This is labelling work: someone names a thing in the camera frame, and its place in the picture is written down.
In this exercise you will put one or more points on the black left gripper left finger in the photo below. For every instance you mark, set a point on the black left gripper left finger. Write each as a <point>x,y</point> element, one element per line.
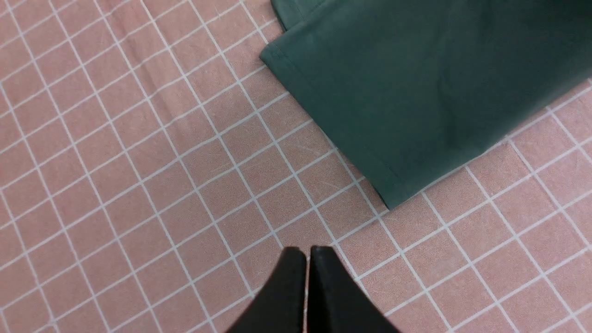
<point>279,305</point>

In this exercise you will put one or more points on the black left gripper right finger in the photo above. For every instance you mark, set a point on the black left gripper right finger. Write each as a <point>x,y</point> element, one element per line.
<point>335,303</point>

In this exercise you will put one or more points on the green long-sleeved shirt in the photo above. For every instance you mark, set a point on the green long-sleeved shirt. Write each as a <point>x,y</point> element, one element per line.
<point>409,90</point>

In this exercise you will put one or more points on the pink checkered tablecloth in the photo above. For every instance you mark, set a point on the pink checkered tablecloth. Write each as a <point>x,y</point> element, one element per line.
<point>152,169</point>

